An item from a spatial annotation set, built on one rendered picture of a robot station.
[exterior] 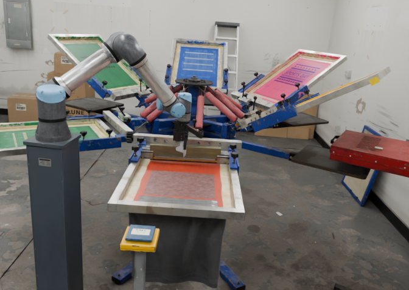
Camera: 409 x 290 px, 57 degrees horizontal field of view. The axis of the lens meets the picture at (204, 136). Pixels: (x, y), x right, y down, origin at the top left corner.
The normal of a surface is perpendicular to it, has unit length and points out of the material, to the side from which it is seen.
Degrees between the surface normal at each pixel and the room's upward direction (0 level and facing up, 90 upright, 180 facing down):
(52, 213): 90
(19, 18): 90
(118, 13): 90
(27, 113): 91
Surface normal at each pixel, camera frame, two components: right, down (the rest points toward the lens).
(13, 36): -0.01, 0.29
